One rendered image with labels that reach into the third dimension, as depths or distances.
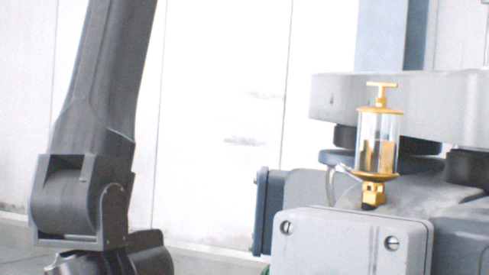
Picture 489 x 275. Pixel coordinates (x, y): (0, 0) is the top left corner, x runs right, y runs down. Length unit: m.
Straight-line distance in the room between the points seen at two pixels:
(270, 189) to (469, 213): 0.49
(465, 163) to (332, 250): 0.17
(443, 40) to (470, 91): 5.27
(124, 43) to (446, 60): 5.11
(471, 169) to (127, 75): 0.34
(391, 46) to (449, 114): 4.87
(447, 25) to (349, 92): 5.03
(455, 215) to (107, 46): 0.41
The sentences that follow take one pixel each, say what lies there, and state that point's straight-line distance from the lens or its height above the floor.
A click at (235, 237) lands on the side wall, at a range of 6.48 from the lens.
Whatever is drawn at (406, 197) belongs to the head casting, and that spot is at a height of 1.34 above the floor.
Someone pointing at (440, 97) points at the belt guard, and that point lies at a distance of 0.67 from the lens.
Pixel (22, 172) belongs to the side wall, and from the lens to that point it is 7.55.
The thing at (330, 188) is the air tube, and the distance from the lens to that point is 0.68.
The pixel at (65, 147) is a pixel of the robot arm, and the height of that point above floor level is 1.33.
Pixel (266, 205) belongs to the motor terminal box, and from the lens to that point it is 0.99.
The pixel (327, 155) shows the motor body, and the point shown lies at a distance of 1.00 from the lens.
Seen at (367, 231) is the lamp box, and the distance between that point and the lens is 0.47.
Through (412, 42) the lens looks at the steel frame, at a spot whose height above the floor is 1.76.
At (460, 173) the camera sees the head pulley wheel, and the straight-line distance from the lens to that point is 0.63.
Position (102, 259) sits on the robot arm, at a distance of 0.82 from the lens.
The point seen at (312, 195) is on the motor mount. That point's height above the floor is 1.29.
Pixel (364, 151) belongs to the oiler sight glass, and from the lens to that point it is 0.55.
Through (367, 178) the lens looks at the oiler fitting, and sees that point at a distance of 0.55.
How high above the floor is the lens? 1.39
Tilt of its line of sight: 3 degrees down
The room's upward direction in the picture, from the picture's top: 4 degrees clockwise
